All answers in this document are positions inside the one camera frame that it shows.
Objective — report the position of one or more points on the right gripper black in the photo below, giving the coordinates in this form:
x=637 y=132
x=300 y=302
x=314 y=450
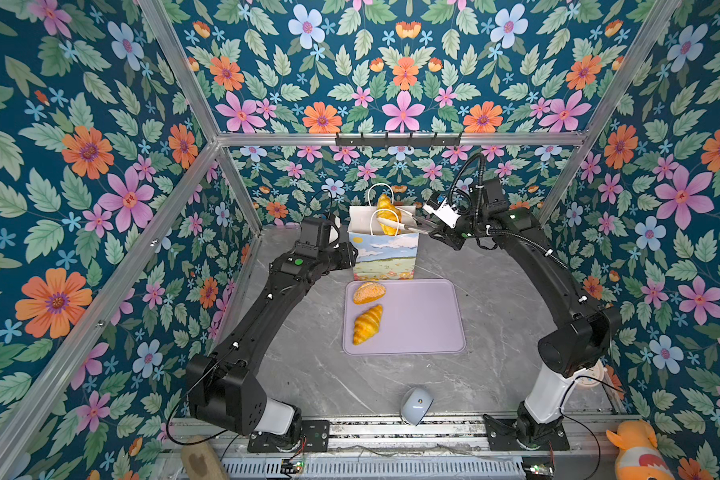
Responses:
x=447 y=235

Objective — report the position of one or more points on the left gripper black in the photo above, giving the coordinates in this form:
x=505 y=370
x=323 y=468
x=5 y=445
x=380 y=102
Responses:
x=349 y=256

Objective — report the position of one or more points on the landscape print paper bag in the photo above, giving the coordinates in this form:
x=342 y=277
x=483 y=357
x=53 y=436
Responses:
x=381 y=257

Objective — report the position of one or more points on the cream and steel tongs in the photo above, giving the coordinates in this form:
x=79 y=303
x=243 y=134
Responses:
x=418 y=225

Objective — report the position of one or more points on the croissant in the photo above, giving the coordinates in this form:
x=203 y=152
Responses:
x=388 y=216
x=367 y=324

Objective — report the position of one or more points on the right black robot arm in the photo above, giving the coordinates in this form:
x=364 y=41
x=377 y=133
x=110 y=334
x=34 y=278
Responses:
x=584 y=327

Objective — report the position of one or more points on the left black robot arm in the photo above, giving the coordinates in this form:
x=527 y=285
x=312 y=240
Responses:
x=222 y=387

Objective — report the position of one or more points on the sugared oval bread top left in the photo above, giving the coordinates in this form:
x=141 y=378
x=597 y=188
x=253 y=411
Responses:
x=368 y=292

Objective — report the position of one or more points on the lilac plastic tray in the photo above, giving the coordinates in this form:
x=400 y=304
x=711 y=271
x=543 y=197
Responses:
x=419 y=317

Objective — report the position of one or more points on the grey computer mouse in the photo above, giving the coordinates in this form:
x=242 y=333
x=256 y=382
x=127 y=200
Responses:
x=416 y=404

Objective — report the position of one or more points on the round cream clock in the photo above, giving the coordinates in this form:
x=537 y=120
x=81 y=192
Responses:
x=590 y=377

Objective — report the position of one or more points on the wooden brush block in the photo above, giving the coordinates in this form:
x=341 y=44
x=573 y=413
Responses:
x=201 y=462

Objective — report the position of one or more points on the orange plush toy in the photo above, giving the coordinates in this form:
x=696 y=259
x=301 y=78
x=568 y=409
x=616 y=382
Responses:
x=639 y=456

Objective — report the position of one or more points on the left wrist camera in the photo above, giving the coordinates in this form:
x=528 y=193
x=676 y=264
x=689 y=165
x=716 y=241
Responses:
x=321 y=231

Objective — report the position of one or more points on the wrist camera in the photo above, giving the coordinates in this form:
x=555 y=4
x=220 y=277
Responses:
x=439 y=206
x=321 y=231

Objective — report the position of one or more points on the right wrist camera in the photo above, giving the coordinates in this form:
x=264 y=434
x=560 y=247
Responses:
x=439 y=206

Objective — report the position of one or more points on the black hook rail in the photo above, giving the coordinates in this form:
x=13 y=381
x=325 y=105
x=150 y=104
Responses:
x=387 y=139

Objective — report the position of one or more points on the aluminium frame post left rear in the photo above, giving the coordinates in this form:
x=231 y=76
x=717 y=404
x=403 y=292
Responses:
x=170 y=44

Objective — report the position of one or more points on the aluminium frame post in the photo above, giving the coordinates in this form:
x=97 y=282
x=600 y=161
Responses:
x=170 y=44
x=658 y=18

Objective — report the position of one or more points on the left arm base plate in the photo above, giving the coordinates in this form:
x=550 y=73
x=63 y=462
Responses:
x=304 y=436

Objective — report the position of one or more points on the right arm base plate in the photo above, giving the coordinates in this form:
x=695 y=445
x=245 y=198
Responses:
x=524 y=433

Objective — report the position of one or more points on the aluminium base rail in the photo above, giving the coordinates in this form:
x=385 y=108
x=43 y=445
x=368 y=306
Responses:
x=579 y=433

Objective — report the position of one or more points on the aluminium frame post right rear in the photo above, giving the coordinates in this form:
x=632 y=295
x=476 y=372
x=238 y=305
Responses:
x=658 y=18

